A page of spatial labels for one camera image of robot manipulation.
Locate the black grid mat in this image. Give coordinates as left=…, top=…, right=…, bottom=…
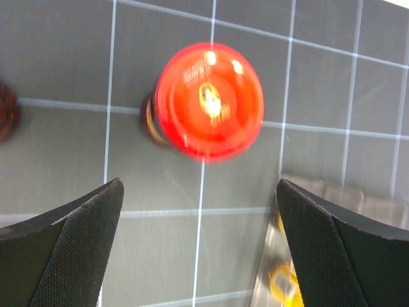
left=1, top=1, right=408, bottom=306

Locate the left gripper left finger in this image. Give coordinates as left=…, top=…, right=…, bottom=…
left=1, top=178, right=124, bottom=306

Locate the small yellow-label bottle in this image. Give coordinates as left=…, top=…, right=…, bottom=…
left=268, top=217, right=304, bottom=307

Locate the red-lid sauce jar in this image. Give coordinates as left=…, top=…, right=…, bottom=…
left=1, top=81, right=22, bottom=143
left=140, top=42, right=265, bottom=163

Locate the clear acrylic organizer rack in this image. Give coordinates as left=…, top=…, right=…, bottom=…
left=248, top=174, right=408, bottom=306

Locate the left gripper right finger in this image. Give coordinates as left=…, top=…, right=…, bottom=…
left=276, top=178, right=408, bottom=306

